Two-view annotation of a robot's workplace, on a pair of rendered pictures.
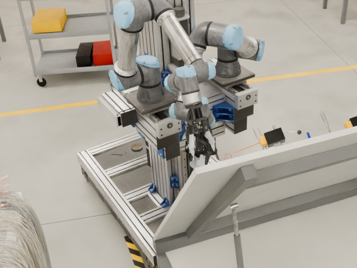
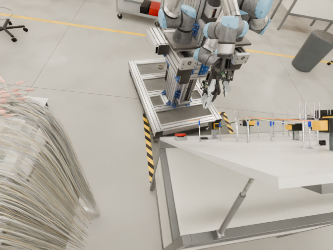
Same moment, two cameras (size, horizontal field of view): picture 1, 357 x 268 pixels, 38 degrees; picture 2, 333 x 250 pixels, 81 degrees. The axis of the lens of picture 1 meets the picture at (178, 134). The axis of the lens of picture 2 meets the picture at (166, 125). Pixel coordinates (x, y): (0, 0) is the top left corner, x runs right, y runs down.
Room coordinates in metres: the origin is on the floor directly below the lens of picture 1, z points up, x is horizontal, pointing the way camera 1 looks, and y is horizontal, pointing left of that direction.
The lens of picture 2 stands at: (0.93, 0.15, 1.95)
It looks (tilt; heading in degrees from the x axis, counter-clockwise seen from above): 52 degrees down; 357
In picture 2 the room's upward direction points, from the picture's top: 14 degrees clockwise
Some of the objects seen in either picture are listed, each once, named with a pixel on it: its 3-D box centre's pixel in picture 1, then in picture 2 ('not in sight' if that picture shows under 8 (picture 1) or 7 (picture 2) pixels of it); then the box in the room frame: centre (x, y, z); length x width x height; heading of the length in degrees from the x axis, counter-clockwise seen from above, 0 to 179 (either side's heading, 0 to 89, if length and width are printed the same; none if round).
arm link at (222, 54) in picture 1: (228, 44); (244, 17); (2.62, -0.31, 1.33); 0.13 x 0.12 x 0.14; 61
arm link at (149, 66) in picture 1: (146, 69); (186, 17); (2.39, 0.14, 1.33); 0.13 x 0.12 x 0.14; 121
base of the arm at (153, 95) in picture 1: (150, 89); (183, 33); (2.39, 0.13, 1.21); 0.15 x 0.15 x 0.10
